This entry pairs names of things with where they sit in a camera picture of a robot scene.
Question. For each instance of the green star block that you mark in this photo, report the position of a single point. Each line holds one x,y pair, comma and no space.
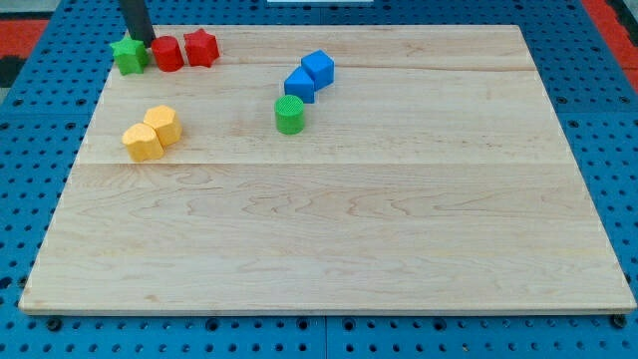
130,55

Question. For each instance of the yellow hexagon block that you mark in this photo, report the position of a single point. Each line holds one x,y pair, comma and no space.
164,120

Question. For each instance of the red star block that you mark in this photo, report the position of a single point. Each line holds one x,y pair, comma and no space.
201,48

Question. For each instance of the wooden board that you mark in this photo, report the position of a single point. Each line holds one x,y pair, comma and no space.
432,178

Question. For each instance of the green cylinder block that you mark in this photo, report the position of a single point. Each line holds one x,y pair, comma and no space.
289,115

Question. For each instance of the blue triangular block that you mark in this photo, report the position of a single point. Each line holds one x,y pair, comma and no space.
301,85

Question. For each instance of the blue cube block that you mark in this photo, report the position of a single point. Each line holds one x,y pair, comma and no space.
320,67

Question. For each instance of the yellow heart block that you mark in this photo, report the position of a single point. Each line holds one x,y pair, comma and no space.
142,143

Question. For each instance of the red cylinder block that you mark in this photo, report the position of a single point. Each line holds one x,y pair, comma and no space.
167,53

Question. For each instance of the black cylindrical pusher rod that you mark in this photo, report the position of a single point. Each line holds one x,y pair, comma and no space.
138,20

